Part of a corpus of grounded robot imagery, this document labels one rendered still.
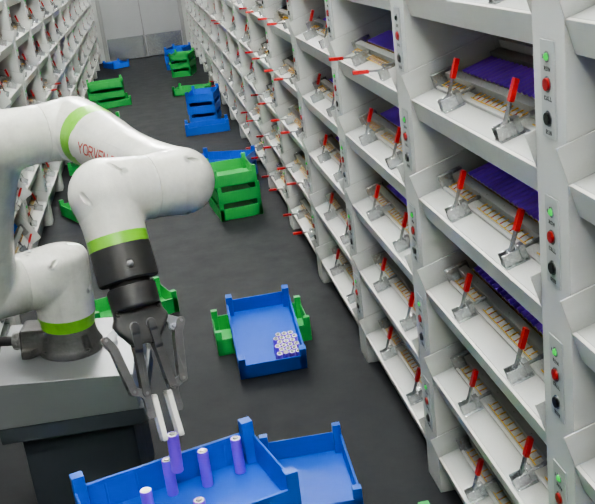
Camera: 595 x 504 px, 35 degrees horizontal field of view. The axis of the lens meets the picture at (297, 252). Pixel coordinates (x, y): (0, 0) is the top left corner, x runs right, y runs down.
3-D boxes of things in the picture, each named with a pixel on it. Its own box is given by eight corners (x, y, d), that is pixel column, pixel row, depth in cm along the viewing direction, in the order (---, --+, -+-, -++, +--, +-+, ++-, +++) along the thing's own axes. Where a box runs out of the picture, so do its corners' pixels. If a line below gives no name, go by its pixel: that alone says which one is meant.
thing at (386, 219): (420, 292, 203) (396, 239, 199) (358, 218, 260) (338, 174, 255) (503, 252, 204) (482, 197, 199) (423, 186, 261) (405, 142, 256)
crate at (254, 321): (307, 367, 276) (306, 348, 271) (240, 380, 274) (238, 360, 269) (288, 302, 300) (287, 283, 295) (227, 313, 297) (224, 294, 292)
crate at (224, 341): (218, 356, 291) (215, 333, 289) (213, 331, 310) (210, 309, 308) (312, 339, 295) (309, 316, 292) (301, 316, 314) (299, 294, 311)
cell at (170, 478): (169, 498, 147) (162, 462, 145) (166, 492, 149) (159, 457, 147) (180, 494, 148) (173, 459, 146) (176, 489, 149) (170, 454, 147)
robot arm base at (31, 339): (-19, 366, 208) (-23, 342, 205) (-2, 337, 222) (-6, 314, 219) (98, 359, 208) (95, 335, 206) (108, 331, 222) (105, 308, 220)
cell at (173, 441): (173, 475, 139) (168, 437, 137) (170, 469, 140) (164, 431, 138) (185, 471, 139) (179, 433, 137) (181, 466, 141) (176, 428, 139)
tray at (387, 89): (405, 112, 190) (388, 69, 187) (343, 75, 247) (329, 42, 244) (493, 70, 191) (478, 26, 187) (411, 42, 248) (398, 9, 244)
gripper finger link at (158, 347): (140, 322, 142) (149, 319, 142) (167, 391, 141) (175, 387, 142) (145, 319, 138) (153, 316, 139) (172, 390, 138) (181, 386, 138)
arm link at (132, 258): (94, 248, 134) (155, 233, 137) (85, 261, 145) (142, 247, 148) (105, 288, 133) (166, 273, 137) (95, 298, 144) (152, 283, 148)
